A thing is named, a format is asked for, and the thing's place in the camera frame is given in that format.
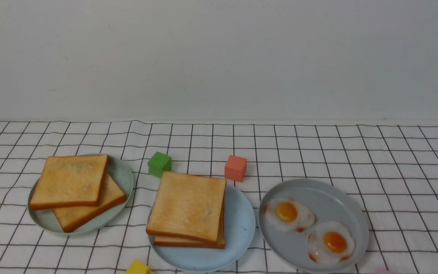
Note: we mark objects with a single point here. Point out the white checkered tablecloth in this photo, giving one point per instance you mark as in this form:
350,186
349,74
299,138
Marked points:
391,171

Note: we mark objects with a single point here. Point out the right fried egg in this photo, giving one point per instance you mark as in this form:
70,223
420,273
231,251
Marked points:
330,243

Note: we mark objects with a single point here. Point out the fried egg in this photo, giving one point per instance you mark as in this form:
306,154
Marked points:
288,215
330,243

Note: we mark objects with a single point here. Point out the grey plate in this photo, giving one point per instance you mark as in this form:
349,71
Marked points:
328,204

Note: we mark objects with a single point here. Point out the left fried egg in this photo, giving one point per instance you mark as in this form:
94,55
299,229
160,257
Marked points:
288,215

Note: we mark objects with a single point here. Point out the light blue plate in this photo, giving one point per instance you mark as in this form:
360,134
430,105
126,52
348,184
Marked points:
239,228

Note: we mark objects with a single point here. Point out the orange cube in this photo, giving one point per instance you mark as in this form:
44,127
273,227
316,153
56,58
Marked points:
235,168

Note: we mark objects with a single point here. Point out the green cube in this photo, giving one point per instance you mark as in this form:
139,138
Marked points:
158,163

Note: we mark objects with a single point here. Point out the yellow cube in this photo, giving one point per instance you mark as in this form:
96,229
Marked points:
138,267

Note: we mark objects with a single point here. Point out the pale green plate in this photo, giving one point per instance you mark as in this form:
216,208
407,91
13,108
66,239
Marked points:
122,175

